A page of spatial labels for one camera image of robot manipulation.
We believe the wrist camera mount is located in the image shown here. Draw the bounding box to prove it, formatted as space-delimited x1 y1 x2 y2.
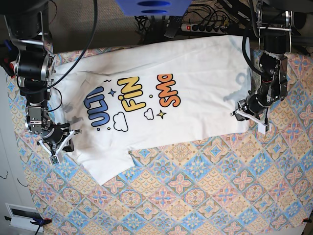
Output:
37 128 81 165
230 109 272 135

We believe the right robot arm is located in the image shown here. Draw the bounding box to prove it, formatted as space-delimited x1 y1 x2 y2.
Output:
0 0 74 155

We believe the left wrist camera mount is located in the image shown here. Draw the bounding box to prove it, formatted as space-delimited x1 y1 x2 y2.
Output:
230 109 272 135

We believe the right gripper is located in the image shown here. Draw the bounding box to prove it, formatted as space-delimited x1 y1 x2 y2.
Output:
40 123 74 153

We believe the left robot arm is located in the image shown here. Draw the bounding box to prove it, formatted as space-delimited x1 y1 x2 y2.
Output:
232 0 292 121

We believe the red black clamp upper left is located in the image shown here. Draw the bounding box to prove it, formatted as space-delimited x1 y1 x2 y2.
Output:
0 40 18 78

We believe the blue plastic box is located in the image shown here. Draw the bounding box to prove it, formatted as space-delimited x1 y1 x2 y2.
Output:
116 0 192 16

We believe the white power strip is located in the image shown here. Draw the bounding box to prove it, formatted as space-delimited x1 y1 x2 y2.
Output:
180 23 226 34

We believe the white printed T-shirt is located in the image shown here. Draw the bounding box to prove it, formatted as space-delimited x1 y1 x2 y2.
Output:
49 35 251 185

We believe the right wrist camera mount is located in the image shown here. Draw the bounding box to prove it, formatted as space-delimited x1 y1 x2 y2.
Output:
37 128 81 165

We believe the patterned tablecloth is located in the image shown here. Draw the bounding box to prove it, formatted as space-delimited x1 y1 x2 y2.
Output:
4 54 313 235

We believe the blue clamp lower left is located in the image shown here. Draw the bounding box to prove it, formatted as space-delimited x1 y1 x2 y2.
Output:
4 216 52 228

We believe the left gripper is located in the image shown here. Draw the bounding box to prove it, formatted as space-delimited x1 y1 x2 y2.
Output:
235 94 270 121

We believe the white wall outlet plate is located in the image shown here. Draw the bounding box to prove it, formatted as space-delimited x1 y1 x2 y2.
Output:
5 203 41 235

